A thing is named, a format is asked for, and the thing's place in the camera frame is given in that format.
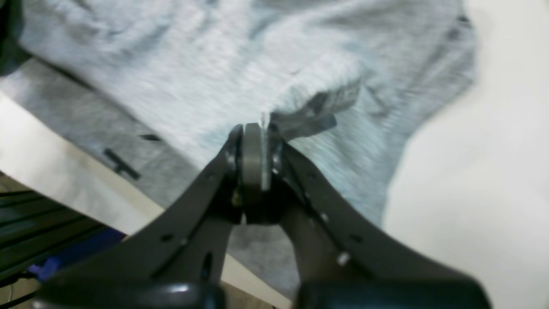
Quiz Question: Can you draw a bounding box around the grey T-shirt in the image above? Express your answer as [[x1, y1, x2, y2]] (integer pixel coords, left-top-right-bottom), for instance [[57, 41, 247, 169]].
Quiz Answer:
[[0, 0, 477, 299]]

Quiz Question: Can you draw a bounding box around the blue box under table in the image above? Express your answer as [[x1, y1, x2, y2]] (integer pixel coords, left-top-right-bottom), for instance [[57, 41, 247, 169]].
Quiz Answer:
[[26, 229, 126, 282]]

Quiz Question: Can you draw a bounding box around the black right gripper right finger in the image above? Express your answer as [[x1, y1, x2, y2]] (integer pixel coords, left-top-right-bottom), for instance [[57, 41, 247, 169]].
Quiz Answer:
[[266, 125, 492, 309]]

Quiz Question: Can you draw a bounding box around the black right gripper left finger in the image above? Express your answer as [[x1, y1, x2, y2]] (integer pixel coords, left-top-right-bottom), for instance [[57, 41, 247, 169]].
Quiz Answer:
[[33, 124, 262, 309]]

